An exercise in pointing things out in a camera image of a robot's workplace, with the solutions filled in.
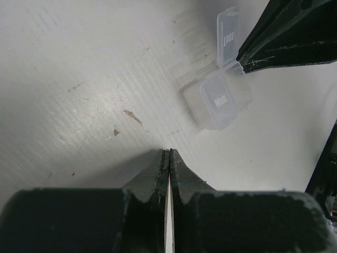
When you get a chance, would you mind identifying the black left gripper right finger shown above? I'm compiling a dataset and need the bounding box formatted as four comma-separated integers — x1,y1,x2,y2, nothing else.
169,149,336,252

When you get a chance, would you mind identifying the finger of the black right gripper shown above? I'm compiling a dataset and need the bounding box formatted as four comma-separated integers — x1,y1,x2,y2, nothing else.
236,0,336,73

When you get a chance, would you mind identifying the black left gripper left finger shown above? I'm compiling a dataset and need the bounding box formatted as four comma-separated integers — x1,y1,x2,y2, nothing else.
1,150,169,252

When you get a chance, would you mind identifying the clear pill organizer box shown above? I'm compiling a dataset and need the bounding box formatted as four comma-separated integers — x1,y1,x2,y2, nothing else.
183,7,253,131

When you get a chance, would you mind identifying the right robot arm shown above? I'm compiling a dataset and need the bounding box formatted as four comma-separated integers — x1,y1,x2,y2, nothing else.
236,0,336,222

